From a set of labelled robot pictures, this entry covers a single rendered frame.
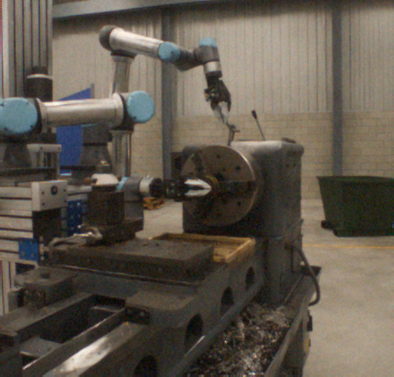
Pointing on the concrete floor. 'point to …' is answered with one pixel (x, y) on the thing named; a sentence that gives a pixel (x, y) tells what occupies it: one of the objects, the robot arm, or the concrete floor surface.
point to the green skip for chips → (358, 205)
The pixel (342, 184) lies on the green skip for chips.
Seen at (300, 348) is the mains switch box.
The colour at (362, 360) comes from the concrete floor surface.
